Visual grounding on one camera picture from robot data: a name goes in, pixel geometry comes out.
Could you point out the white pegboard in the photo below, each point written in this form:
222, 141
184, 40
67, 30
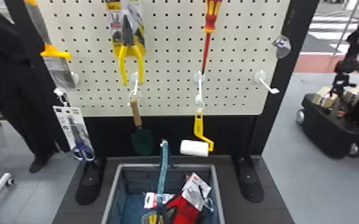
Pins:
173, 94

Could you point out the yellow paint roller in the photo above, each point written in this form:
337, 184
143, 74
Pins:
194, 148

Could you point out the green trowel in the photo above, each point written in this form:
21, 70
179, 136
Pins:
142, 142

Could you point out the yellow pliers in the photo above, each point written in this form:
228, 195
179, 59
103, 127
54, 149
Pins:
128, 47

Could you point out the blue basket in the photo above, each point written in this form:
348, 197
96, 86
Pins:
138, 184

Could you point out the white packaged tool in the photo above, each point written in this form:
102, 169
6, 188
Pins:
150, 200

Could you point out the red screwdriver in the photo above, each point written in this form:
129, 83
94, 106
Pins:
210, 22

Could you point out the red gloves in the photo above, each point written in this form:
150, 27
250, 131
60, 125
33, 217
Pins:
182, 209

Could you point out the blue scissors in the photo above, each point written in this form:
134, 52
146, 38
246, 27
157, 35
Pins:
74, 128

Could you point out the clear plastic packet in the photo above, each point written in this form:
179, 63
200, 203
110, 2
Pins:
282, 46

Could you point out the yellow scraper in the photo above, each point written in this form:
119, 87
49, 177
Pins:
55, 53

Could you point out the person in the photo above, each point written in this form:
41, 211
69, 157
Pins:
7, 62

